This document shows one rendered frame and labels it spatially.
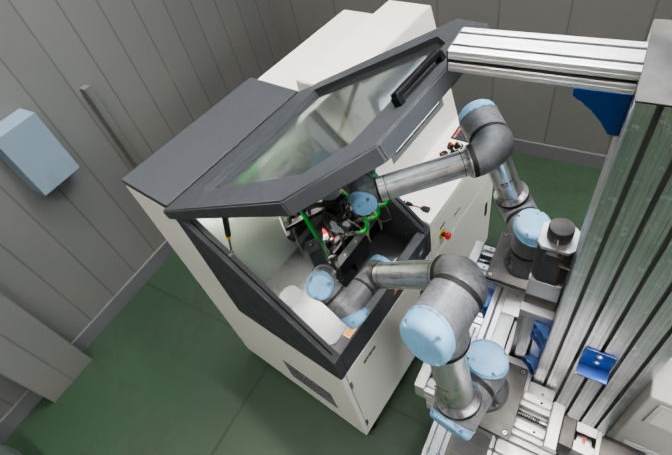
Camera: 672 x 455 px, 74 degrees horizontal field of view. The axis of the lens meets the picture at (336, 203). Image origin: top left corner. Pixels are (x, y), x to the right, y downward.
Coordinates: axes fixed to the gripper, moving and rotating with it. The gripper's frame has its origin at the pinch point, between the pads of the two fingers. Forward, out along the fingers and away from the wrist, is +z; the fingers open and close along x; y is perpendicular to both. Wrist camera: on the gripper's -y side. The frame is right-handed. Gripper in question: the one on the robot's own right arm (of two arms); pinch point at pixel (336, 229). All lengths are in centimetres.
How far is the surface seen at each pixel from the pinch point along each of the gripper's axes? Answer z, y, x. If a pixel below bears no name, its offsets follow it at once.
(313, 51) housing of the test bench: -22, -58, 67
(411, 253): 29.8, 16.6, 21.3
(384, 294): 30.7, 17.0, -0.3
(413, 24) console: -29, -19, 91
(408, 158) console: 19, -7, 60
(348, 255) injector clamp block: 26.8, -4.2, 6.1
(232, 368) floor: 125, -72, -46
